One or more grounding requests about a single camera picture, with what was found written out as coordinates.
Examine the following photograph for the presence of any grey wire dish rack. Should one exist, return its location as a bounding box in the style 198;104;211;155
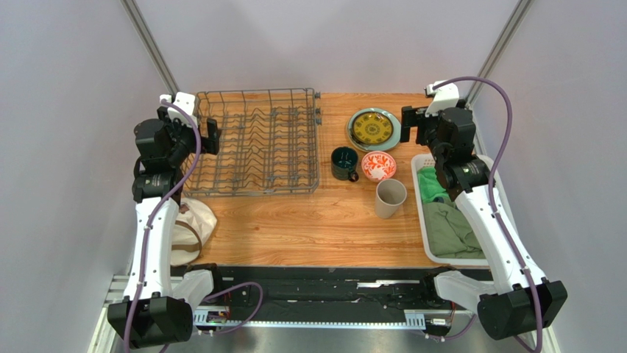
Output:
183;88;322;199

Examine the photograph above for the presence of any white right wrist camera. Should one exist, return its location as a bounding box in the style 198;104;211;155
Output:
425;81;460;117

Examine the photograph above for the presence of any right aluminium frame post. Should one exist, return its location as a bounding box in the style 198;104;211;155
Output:
478;0;534;79

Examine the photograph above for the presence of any bright green cloth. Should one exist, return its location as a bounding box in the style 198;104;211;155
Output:
417;166;451;204

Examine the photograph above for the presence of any white red patterned bowl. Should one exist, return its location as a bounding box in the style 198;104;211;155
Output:
361;151;397;182

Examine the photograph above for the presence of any olive green garment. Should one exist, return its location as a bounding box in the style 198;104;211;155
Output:
422;202;486;260

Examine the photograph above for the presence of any yellow black patterned plate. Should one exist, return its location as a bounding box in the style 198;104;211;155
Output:
350;112;393;145

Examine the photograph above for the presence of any beige ceramic cup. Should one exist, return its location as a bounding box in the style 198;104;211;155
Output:
375;179;408;218

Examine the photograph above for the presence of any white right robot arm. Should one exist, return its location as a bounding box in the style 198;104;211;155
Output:
400;107;568;340

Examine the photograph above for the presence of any light blue flower plate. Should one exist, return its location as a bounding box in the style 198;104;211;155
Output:
346;107;401;152

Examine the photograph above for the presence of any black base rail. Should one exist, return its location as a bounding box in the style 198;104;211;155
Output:
132;264;491;324

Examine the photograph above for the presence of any beige canvas bag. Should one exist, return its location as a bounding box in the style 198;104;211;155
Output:
170;198;217;266

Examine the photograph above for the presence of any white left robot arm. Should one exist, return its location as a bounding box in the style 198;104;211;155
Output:
107;100;219;352

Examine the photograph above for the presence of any white plastic basket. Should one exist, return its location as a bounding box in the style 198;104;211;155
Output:
411;154;488;268

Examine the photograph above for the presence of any left aluminium frame post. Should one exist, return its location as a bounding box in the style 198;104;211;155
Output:
121;0;180;95

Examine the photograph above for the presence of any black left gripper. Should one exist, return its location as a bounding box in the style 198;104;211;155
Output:
156;107;220;167

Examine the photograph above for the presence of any dark green ceramic mug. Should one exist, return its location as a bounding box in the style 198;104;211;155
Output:
331;146;359;182

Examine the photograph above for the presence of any aluminium frame post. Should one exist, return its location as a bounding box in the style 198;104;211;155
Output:
121;0;180;95
478;0;534;79

